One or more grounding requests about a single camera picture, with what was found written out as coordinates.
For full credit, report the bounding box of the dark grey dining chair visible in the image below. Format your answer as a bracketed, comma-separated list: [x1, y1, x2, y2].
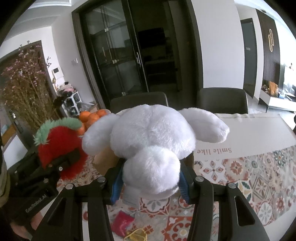
[196, 88, 249, 114]
[110, 91, 168, 114]

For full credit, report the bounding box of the dark slatted wall panel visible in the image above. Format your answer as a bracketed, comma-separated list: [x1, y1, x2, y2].
[257, 10, 281, 88]

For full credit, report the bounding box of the red small packet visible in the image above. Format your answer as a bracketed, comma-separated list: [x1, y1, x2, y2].
[111, 210, 135, 237]

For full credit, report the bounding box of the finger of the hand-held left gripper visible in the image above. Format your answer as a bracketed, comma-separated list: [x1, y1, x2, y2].
[46, 148, 80, 173]

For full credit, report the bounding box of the yellow plastic item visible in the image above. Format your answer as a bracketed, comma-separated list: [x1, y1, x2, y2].
[123, 228, 148, 241]

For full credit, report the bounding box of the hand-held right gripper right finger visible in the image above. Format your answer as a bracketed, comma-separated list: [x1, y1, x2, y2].
[178, 162, 271, 241]

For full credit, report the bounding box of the white wall intercom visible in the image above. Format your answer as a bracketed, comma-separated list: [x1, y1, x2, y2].
[52, 67, 64, 79]

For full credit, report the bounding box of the white plush toy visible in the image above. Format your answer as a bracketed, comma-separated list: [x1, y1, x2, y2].
[82, 104, 230, 207]

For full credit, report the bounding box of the patterned tablecloth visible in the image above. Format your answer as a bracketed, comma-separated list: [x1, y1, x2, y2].
[57, 112, 296, 241]

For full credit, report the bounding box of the dark interior door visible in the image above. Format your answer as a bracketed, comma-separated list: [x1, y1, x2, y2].
[240, 19, 258, 99]

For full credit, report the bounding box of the cardboard box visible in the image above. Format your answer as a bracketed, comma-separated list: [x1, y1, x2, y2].
[92, 148, 195, 176]

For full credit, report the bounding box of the white tv cabinet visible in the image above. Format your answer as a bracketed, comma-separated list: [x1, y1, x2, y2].
[259, 89, 296, 113]

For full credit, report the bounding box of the black glass sliding door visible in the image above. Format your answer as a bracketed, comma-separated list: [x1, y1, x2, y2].
[72, 0, 204, 109]

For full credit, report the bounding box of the vase with dried flowers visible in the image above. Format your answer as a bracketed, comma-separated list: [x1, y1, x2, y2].
[0, 40, 58, 151]

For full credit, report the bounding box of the television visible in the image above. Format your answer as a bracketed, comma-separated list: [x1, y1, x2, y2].
[279, 66, 296, 98]

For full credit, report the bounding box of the white shoe rack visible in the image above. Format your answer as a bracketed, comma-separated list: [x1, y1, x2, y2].
[61, 91, 81, 115]

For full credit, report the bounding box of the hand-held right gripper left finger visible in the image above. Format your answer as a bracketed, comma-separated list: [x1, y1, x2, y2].
[31, 160, 123, 241]

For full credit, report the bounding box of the red strawberry plush toy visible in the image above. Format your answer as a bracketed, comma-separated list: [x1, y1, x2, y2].
[33, 117, 89, 180]

